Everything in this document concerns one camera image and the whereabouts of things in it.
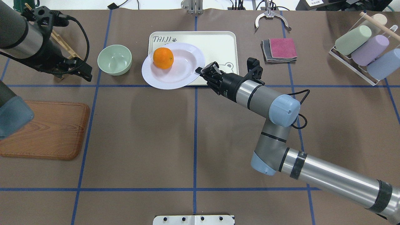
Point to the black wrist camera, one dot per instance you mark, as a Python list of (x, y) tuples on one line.
[(254, 70)]

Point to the white cartoon tray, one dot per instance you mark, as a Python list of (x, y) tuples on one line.
[(217, 46)]

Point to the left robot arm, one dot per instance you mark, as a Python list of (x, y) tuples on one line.
[(25, 37)]

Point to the cream plastic cup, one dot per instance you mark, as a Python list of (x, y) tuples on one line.
[(380, 18)]

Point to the green plastic cup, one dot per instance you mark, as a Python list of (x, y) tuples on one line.
[(353, 39)]

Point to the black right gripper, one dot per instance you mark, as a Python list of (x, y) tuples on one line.
[(230, 85)]

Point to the grey folded cloth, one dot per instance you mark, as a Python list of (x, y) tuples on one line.
[(268, 58)]

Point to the white ceramic plate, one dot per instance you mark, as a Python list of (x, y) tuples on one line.
[(187, 58)]

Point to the white wire cup rack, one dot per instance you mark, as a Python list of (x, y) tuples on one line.
[(362, 70)]

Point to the orange fruit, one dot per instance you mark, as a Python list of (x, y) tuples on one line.
[(163, 58)]

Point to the white claw tool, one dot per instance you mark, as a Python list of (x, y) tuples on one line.
[(270, 14)]

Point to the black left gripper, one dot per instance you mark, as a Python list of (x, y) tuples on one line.
[(47, 58)]

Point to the white mounting plate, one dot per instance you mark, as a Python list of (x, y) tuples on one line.
[(194, 220)]

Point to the purple plastic cup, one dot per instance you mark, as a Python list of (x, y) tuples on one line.
[(370, 50)]

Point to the wooden rack handle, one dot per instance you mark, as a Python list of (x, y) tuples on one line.
[(379, 25)]

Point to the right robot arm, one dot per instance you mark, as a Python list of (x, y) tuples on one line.
[(349, 124)]

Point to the wooden cutting board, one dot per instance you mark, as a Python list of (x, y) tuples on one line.
[(56, 132)]

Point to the blue plastic cup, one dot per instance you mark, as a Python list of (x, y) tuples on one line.
[(385, 65)]

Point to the green ceramic bowl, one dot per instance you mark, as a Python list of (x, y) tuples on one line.
[(115, 60)]

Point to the metal bracket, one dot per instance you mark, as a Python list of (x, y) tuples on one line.
[(193, 6)]

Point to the pink folded cloth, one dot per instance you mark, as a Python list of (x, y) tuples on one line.
[(282, 48)]

